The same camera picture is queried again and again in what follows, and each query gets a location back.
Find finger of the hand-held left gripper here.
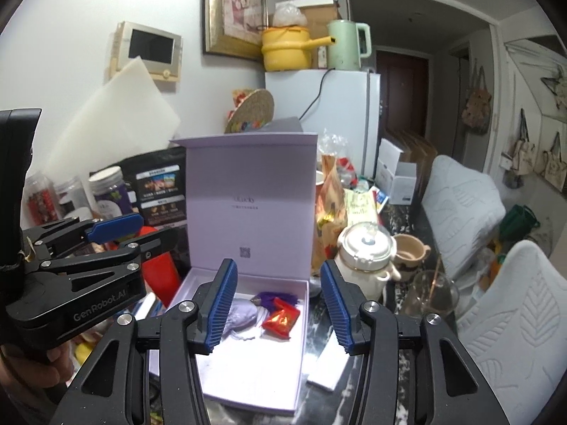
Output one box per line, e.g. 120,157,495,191
26,228,179,277
22,213,144,258

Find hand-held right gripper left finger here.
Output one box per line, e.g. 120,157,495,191
49,258,240,425

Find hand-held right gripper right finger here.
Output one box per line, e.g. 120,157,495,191
320,259,510,425

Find lavender soft pouch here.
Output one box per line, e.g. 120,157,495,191
224,299,267,334

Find shiny red packet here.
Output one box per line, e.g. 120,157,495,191
261,299,301,337

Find lavender cardboard box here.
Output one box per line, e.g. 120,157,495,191
148,134,320,416

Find person's left hand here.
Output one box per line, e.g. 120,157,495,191
0,344,75,404

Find red box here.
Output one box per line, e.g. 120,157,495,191
142,226,182,308

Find jar with purple label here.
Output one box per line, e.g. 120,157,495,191
88,166,134,222

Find purple tassel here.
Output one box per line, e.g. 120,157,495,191
252,291,295,310

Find dark clear jar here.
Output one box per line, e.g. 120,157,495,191
55,176,89,215

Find black snack bag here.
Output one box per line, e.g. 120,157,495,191
89,146,189,231

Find white paper packet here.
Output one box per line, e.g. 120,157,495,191
307,334,350,391

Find white ceramic lidded pot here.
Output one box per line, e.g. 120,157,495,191
337,221,402,304

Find jar with red contents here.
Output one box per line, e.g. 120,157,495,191
22,172,60,226

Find small cream pot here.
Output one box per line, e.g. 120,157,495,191
392,234,431,277

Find orange patterned snack bag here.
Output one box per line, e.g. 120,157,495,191
312,153,350,271

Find glass cup with stick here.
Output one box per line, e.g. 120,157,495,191
401,259,461,319

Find pale green paper bag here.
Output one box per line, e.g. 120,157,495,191
343,188,379,231

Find white foam board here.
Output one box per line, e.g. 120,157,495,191
42,57,182,178

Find clear bag with red items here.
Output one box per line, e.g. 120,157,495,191
319,130,359,187

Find white carton box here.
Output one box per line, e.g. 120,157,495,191
376,138,419,206

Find grey leaf-quilted chair cushion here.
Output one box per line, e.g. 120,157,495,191
419,155,506,282
456,240,567,425

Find round woven mat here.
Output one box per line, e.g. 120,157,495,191
224,89,275,134

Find flat cardboard boxes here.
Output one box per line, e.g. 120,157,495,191
385,128,437,178

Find white fridge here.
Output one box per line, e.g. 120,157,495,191
265,70,382,178

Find dark brown door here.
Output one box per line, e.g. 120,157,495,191
376,49,430,142

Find yellow enamel pot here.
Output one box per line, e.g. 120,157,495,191
261,27,337,72

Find beige tote bag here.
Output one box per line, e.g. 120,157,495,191
534,133,565,187
511,110,539,175

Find brown teddy bag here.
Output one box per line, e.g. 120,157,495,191
461,59,492,136

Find gold framed picture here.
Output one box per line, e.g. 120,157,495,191
202,0,269,60

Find pale green kettle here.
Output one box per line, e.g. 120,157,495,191
327,20,372,72

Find clear plastic bag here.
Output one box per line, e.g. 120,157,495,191
271,2,308,27

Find brown cardboard box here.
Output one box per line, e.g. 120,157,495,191
297,0,342,69

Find metal star decoration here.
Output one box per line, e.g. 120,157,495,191
540,64,567,111

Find wall intercom screen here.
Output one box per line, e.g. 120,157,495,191
106,21,183,84

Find black power cable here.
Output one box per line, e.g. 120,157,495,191
299,68,337,122

